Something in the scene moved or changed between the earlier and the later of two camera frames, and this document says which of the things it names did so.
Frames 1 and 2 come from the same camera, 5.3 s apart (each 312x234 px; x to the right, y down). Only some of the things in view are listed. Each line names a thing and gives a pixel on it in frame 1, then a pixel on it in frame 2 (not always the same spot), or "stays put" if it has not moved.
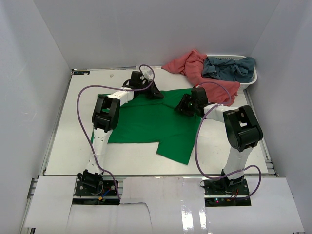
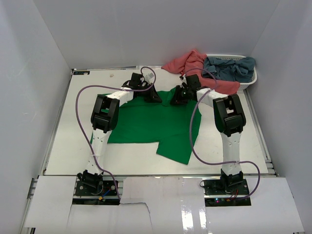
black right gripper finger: (179, 108) -> (174, 100)
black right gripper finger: (189, 114) -> (183, 101)
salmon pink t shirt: (190, 65) stays put
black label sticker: (81, 72) stays put
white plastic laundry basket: (243, 85) stays put
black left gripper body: (145, 88) stays put
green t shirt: (145, 119) stays put
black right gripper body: (190, 105) -> (184, 92)
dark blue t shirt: (240, 69) stays put
